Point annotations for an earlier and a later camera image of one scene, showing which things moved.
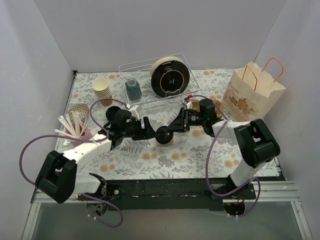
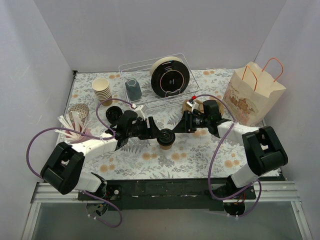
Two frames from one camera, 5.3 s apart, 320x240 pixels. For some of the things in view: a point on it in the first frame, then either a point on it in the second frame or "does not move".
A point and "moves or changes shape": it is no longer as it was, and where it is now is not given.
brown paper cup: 168,144 moves or changes shape
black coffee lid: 164,135 does not move
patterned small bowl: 82,109 does not move
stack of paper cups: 101,88 does not move
